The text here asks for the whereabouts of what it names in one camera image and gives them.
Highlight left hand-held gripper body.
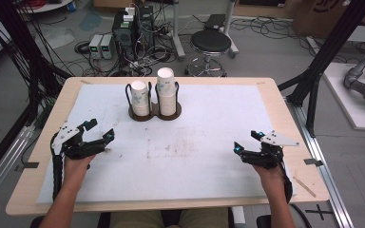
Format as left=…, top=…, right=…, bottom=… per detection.
left=50, top=120, right=108, bottom=161

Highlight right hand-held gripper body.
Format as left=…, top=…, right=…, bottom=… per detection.
left=242, top=129, right=300, bottom=171

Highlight person's left hand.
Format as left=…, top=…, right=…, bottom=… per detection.
left=63, top=154, right=97, bottom=191

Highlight person's right hand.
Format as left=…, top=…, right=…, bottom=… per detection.
left=252, top=164, right=287, bottom=197

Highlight thin wooden stick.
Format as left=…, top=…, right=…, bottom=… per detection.
left=292, top=176, right=317, bottom=199

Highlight dark wooden double cup holder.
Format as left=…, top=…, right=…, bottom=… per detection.
left=125, top=81, right=183, bottom=123

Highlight short stack of paper cups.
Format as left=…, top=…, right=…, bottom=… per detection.
left=130, top=80, right=151, bottom=117

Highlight white table mat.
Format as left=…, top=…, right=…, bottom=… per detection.
left=35, top=83, right=295, bottom=204

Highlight tall stack of paper cups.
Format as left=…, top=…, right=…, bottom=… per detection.
left=156, top=66, right=178, bottom=117

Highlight grey bench power supply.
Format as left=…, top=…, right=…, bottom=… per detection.
left=87, top=33, right=105, bottom=61
left=100, top=33, right=115, bottom=61

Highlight person's khaki pants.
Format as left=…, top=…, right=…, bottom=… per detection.
left=108, top=207, right=231, bottom=228

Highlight black computer tower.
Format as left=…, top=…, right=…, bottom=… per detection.
left=136, top=4, right=155, bottom=49
left=111, top=11, right=138, bottom=62

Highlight white floor platform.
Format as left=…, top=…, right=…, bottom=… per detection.
left=322, top=62, right=365, bottom=132

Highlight black round stool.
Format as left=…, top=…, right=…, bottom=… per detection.
left=185, top=29, right=233, bottom=78

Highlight white stand leg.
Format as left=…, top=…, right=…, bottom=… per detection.
left=170, top=0, right=187, bottom=62
left=222, top=0, right=240, bottom=60

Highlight black flat box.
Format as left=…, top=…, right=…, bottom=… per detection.
left=203, top=13, right=226, bottom=31

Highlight round white table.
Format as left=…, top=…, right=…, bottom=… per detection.
left=16, top=0, right=74, bottom=14

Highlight brown cardboard box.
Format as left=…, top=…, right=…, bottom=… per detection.
left=292, top=0, right=365, bottom=40

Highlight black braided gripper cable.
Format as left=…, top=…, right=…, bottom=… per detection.
left=279, top=160, right=313, bottom=228
left=50, top=132, right=65, bottom=202

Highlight aluminium floor rail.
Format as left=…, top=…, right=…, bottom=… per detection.
left=0, top=123, right=36, bottom=212
left=285, top=97, right=355, bottom=228

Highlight tangle of floor cables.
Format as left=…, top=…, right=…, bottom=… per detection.
left=73, top=39, right=180, bottom=78

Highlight black metal frame post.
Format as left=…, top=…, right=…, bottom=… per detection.
left=278, top=0, right=365, bottom=138

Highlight black metal frame with cables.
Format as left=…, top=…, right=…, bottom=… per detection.
left=0, top=0, right=72, bottom=188

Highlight loose black floor cables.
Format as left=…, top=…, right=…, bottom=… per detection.
left=229, top=14, right=319, bottom=42

